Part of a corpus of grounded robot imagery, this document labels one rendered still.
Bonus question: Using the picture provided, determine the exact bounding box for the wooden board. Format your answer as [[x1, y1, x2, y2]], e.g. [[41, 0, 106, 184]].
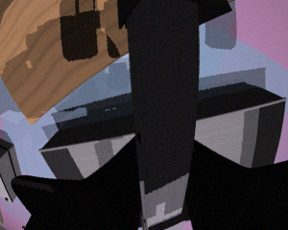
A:
[[0, 0, 129, 125]]

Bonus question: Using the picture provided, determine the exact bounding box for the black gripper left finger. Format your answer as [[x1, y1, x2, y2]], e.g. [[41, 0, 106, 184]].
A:
[[11, 137, 141, 230]]

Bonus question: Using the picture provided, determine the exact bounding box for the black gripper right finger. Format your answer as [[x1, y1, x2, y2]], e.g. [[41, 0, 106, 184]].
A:
[[185, 139, 288, 230]]

